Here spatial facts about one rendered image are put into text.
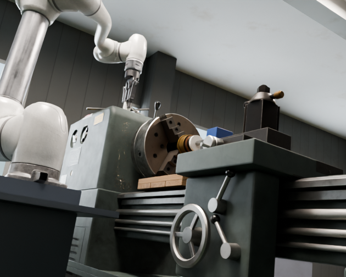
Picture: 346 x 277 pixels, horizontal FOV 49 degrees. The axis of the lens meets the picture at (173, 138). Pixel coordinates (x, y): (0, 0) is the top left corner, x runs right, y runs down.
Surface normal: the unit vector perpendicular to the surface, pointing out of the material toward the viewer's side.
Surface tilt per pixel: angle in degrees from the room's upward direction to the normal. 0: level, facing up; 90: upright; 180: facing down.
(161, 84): 90
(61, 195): 90
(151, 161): 90
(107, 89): 90
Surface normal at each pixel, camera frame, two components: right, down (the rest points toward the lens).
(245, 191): -0.82, -0.25
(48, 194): 0.54, -0.16
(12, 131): -0.36, -0.34
